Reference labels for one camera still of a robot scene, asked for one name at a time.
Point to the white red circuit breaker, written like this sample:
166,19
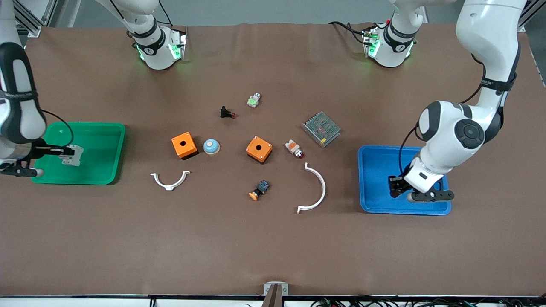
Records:
76,160

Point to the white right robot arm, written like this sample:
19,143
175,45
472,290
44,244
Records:
21,106

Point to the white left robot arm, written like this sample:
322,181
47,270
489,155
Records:
490,42

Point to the blue plastic tray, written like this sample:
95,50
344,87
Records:
375,179

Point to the green plastic tray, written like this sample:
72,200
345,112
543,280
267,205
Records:
98,149

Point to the large white pipe clamp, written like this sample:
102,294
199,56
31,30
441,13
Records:
323,189

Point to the metal mesh power supply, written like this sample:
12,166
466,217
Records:
322,128

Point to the red indicator light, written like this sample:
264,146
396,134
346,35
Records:
292,146

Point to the small white pipe clamp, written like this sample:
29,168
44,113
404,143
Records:
170,186

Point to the orange black button box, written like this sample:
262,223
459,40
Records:
265,148
190,140

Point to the yellow mushroom push button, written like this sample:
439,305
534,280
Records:
255,195

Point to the blue dome-shaped component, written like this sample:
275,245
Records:
211,148

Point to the aluminium frame profile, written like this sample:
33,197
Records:
527,17
27,23

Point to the white table edge rail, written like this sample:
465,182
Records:
85,302

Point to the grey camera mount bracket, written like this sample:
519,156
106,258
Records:
268,289

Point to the black switch with red tip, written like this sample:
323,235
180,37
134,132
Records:
225,112

